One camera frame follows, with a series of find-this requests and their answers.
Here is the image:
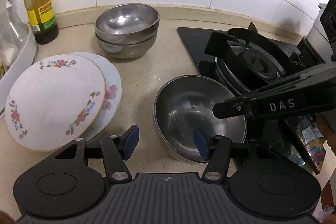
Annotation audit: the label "colourful packet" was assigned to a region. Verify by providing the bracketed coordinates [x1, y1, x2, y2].
[296, 115, 326, 174]

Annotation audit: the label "white rotating condiment rack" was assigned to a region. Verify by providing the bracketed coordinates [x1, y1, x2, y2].
[0, 23, 37, 115]

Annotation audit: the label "black gas stove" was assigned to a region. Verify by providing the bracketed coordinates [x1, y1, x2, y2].
[177, 23, 326, 95]

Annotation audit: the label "white plate multicolour flowers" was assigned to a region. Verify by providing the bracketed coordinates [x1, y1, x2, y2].
[5, 54, 105, 151]

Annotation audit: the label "stainless steel bowl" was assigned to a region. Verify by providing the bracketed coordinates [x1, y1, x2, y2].
[94, 3, 159, 45]
[96, 31, 158, 59]

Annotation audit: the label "white plate pink flowers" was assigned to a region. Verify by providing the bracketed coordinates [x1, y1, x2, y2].
[72, 52, 122, 142]

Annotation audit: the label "large dark steel bowl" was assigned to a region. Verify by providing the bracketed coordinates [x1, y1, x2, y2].
[153, 75, 247, 164]

